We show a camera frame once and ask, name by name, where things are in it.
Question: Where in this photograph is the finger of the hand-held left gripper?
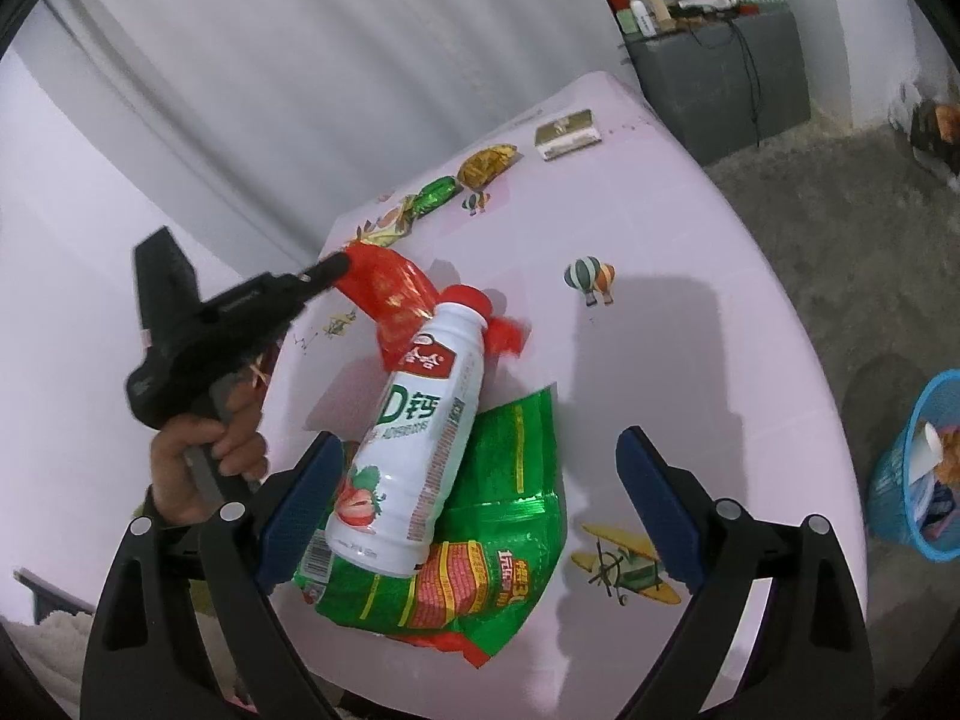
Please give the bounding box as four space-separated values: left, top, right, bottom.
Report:
296 251 355 293

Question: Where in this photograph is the white strawberry milk bottle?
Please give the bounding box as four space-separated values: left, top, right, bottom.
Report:
324 285 494 578

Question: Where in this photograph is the green snack bag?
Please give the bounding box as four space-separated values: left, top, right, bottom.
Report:
292 382 567 668

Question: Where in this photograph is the person's left hand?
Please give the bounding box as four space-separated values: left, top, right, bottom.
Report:
148 382 269 527

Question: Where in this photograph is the gold candy wrapper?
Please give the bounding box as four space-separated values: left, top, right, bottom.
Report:
456 142 520 191

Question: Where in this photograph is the grey cabinet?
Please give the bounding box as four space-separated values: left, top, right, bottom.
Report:
622 7 812 166

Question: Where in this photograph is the white curtain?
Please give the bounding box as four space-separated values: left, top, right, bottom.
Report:
45 0 623 256

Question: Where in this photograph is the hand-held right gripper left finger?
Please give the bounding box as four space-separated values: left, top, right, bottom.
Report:
82 431 346 720

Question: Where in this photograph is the white and gold box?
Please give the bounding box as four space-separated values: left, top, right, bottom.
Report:
535 111 603 162

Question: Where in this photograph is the red foil wrapper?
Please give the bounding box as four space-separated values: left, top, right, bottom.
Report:
334 242 526 372

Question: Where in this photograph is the black cable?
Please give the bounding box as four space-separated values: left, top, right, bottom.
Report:
731 19 764 149

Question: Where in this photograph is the green candy wrapper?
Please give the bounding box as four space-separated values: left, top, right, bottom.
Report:
397 175 458 220

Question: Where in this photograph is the white paper cup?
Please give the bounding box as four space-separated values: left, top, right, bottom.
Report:
910 420 946 482

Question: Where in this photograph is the yellow biscuit packet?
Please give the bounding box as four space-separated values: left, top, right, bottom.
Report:
349 206 411 250

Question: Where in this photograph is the white fuzzy cloth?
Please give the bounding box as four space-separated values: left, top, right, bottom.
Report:
11 611 96 685

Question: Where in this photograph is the pink printed tablecloth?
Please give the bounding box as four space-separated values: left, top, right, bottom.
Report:
259 71 871 720

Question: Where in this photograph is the blue mesh trash basket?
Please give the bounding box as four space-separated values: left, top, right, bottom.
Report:
868 369 960 563

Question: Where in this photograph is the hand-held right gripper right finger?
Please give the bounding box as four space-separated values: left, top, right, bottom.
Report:
615 426 875 720

